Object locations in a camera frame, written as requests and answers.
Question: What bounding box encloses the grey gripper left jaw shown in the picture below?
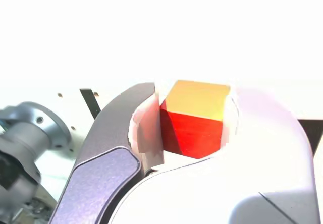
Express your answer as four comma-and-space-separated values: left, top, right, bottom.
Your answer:
48, 82, 166, 224

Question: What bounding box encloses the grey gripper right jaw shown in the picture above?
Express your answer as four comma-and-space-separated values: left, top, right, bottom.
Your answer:
108, 84, 319, 224

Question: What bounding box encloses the red cube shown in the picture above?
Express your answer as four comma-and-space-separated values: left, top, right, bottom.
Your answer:
159, 79, 232, 160

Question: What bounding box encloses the black tape strip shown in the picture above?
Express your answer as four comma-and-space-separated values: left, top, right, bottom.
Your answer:
79, 88, 102, 121

